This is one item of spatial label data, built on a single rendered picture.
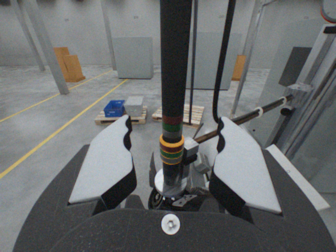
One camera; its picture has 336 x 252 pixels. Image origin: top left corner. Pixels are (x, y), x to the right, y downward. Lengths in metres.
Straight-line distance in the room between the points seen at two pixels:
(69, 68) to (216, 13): 10.30
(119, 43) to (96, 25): 6.40
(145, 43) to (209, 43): 3.09
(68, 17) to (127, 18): 4.76
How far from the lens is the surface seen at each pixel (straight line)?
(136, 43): 7.44
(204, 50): 5.70
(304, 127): 0.98
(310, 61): 0.81
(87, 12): 14.28
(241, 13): 13.19
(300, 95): 0.71
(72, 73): 8.44
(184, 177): 0.31
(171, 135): 0.20
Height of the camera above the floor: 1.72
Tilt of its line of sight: 33 degrees down
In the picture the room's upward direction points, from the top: 1 degrees clockwise
